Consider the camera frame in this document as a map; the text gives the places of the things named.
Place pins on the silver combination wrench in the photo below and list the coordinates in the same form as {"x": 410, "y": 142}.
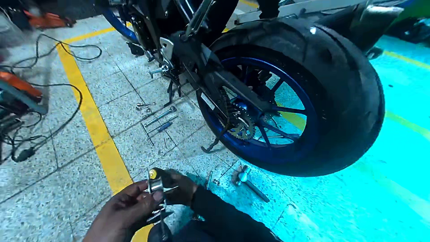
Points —
{"x": 146, "y": 106}

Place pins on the person's left fingers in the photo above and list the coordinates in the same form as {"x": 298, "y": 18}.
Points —
{"x": 134, "y": 191}

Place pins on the person's right hand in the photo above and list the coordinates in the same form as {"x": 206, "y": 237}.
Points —
{"x": 183, "y": 190}

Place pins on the rear wheel with blue rim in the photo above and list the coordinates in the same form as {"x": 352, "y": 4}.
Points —
{"x": 349, "y": 100}

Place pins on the person's left hand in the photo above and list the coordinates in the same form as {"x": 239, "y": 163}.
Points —
{"x": 116, "y": 213}

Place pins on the small metal nut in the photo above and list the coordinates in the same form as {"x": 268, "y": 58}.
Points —
{"x": 146, "y": 115}

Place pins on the person's right fingers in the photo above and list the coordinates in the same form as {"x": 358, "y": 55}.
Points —
{"x": 170, "y": 176}

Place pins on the person's left forearm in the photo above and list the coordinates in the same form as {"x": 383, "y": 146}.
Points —
{"x": 104, "y": 235}

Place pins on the blue front wheel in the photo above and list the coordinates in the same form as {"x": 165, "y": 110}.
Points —
{"x": 118, "y": 27}

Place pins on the orange machine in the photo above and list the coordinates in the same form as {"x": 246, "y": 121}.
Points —
{"x": 47, "y": 20}

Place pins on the motorcycle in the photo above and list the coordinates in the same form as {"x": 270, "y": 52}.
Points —
{"x": 201, "y": 53}

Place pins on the silver ratchet wrench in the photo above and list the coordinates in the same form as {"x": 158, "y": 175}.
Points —
{"x": 161, "y": 115}

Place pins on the black tool with yellow end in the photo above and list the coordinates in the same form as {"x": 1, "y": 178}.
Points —
{"x": 153, "y": 173}

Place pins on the person's left thumb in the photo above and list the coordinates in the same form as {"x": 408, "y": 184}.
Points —
{"x": 149, "y": 203}

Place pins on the orange and grey floor jack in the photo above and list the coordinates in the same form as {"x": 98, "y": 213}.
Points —
{"x": 20, "y": 89}

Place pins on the person's legs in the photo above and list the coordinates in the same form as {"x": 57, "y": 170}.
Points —
{"x": 198, "y": 233}

